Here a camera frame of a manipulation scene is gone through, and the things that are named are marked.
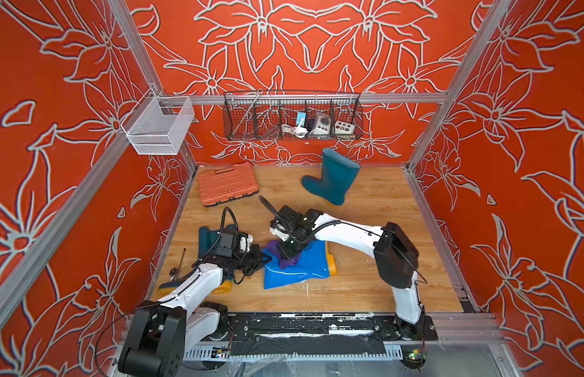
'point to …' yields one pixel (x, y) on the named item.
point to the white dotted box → (344, 128)
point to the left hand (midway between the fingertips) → (265, 240)
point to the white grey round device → (323, 125)
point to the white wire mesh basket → (158, 124)
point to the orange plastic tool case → (219, 184)
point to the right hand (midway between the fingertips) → (341, 266)
